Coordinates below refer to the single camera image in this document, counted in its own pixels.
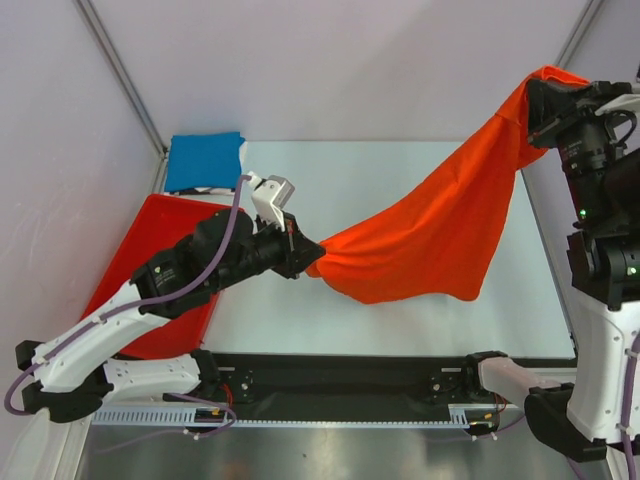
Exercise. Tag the folded blue t shirt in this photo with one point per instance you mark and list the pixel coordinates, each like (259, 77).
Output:
(204, 161)

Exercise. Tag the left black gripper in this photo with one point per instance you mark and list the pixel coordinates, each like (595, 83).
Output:
(298, 252)

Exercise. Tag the red plastic bin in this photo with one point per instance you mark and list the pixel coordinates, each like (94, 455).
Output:
(167, 248)

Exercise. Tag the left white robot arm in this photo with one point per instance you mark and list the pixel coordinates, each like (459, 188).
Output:
(75, 374)

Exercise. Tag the orange t shirt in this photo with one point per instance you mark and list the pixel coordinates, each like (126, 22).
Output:
(442, 236)

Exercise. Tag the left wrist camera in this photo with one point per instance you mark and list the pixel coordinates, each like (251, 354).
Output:
(269, 196)

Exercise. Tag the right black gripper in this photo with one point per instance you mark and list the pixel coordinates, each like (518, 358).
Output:
(552, 106)

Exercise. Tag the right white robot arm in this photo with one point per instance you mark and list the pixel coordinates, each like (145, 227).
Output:
(599, 411)

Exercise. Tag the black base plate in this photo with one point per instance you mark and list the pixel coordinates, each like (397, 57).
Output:
(346, 388)

